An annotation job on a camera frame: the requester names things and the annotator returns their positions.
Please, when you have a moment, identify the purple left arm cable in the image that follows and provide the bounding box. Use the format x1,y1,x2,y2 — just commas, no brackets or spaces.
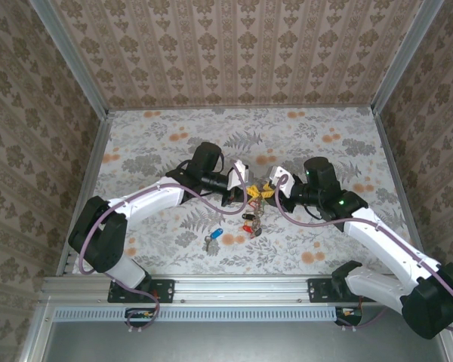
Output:
77,165,250,335

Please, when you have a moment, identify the key with blue tag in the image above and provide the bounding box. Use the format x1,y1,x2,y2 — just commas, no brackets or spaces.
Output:
203,227,226,253

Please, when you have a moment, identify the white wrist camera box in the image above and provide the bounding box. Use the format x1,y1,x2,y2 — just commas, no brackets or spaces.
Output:
226,159,250,189
268,164,296,192

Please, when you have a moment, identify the keyring bunch with coloured tags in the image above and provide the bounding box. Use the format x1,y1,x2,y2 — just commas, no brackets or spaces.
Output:
239,183,271,241

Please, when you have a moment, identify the aluminium left upright post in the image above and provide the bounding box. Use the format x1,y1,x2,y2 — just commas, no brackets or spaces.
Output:
29,0,111,118

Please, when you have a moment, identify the aluminium upright post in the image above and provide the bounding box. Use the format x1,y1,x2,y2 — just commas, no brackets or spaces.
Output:
370,0,445,114
29,0,111,118

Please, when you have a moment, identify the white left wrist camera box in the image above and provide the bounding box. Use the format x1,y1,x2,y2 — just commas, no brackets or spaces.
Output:
226,159,250,189

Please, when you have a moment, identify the black connector with wires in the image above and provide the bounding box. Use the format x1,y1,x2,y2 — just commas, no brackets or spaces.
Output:
125,307,156,328
334,305,363,327

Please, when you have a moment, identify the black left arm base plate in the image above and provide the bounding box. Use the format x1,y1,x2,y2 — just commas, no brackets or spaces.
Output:
107,278,174,303

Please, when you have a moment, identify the floral patterned tablecloth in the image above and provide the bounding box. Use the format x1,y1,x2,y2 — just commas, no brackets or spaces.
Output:
72,107,424,277

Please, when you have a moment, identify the aluminium right upright post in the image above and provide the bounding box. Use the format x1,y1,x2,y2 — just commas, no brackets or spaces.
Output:
370,0,445,114

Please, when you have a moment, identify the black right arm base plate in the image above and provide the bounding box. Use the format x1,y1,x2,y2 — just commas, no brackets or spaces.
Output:
307,278,378,303

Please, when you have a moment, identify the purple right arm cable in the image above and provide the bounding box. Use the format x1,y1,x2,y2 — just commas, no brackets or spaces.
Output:
273,173,453,333

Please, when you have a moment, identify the aluminium left side rail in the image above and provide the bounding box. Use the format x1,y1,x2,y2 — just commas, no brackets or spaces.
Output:
55,111,115,277

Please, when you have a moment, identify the white slotted cable duct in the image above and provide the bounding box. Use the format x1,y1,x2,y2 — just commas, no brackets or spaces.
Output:
54,305,340,324

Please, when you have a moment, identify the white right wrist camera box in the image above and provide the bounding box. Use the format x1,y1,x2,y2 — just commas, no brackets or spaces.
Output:
268,164,296,192

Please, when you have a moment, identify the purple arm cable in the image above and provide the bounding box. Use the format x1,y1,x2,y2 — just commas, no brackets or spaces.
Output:
273,173,453,333
77,165,250,335

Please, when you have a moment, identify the aluminium right side rail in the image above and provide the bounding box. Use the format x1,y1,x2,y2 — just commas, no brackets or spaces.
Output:
372,107,426,253

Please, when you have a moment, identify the aluminium mounting rail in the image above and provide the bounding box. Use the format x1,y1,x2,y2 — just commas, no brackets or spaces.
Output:
37,274,397,305

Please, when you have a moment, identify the grey metal shelf plate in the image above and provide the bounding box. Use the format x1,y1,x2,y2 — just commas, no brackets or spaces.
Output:
18,301,453,362

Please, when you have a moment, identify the aluminium back rail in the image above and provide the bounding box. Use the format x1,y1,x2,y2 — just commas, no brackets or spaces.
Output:
107,106,374,112

